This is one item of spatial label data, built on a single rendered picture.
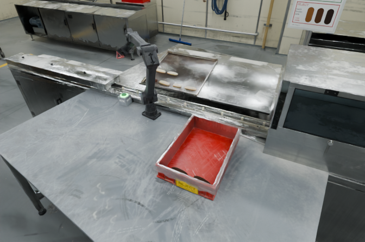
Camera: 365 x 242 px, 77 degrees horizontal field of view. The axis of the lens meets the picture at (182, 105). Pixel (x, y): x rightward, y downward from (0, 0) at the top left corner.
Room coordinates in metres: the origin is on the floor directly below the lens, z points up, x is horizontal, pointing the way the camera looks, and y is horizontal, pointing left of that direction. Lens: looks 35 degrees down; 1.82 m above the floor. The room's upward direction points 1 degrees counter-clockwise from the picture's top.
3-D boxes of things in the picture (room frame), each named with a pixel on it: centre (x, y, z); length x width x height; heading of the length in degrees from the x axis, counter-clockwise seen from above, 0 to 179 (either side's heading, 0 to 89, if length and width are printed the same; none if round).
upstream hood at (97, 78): (1.93, 1.14, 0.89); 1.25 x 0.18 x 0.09; 65
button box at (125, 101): (1.46, 0.44, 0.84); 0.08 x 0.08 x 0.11; 65
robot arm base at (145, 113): (1.32, 0.22, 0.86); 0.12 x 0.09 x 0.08; 55
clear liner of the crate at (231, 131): (0.91, -0.10, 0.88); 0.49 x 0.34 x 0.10; 153
